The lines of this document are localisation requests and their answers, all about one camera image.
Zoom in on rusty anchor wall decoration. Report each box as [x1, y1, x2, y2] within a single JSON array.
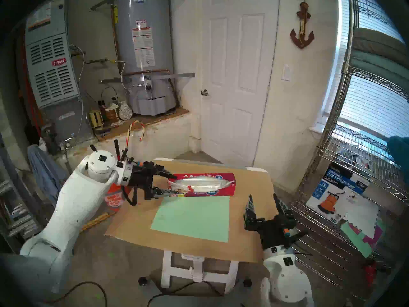
[[290, 0, 315, 49]]

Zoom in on yellow kettle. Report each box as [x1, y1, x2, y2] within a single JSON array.
[[89, 109, 104, 130]]

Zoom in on grey water heater tank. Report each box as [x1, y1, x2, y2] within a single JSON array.
[[112, 0, 178, 115]]

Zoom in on white scalloped paper sheet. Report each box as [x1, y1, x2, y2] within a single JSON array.
[[343, 196, 379, 238]]

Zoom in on white panel door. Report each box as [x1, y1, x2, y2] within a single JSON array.
[[200, 0, 280, 168]]

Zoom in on striped candy cane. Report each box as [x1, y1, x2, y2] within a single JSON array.
[[126, 120, 146, 150]]

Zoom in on teal cloth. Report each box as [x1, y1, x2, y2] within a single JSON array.
[[387, 135, 409, 172]]

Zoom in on red plastic object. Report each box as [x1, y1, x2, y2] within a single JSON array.
[[364, 260, 377, 287]]

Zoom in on purple paper sheet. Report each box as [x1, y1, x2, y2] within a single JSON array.
[[350, 218, 384, 248]]

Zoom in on grey metal heater strap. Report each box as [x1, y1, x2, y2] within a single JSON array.
[[98, 73, 195, 83]]

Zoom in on light green paper sheet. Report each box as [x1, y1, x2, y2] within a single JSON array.
[[150, 195, 231, 243]]

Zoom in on aluminium ladder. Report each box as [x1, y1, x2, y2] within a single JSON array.
[[0, 130, 45, 256]]

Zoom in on orange plastic bucket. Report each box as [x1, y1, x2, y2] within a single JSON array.
[[105, 185, 130, 212]]

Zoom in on green paper strip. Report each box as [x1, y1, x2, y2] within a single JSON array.
[[340, 222, 373, 258]]

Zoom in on crumpled foil wrapped object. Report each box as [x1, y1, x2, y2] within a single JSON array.
[[118, 101, 133, 121]]

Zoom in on red ziplock bag box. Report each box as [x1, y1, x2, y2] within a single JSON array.
[[168, 173, 236, 197]]

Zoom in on tan cardboard table cover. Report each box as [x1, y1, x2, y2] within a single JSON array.
[[104, 159, 278, 263]]

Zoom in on grey Bryant furnace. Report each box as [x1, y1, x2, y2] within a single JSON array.
[[24, 0, 93, 144]]

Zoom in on white folding table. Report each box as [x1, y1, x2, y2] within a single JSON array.
[[153, 158, 269, 294]]

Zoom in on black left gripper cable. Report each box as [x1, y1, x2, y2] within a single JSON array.
[[123, 185, 138, 207]]

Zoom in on green folded cushion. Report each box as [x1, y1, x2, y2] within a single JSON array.
[[348, 49, 409, 88]]

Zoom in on wicker basket with handle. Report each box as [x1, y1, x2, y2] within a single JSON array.
[[101, 87, 120, 123]]

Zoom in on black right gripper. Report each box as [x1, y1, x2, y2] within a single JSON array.
[[244, 193, 309, 251]]

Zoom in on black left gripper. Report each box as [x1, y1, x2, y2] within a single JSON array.
[[128, 161, 185, 201]]

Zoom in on clear ziplock bag red slider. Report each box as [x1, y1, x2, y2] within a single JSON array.
[[168, 177, 236, 195]]

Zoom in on chrome wire shelf rack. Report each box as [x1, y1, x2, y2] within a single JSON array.
[[289, 0, 409, 302]]

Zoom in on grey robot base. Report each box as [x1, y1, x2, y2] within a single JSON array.
[[139, 276, 253, 307]]

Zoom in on utility pump cardboard box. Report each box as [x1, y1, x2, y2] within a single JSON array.
[[305, 162, 370, 224]]

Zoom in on olive folded cushion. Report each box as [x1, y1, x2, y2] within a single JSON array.
[[353, 28, 409, 64]]

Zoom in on black floor cable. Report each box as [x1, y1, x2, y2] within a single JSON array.
[[45, 281, 108, 307]]

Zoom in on white window blinds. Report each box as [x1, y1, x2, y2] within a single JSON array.
[[323, 0, 409, 140]]

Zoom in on wooden handle stick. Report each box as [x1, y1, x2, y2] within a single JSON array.
[[80, 211, 116, 232]]

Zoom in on blue hanging cloth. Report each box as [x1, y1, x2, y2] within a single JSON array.
[[27, 145, 69, 211]]

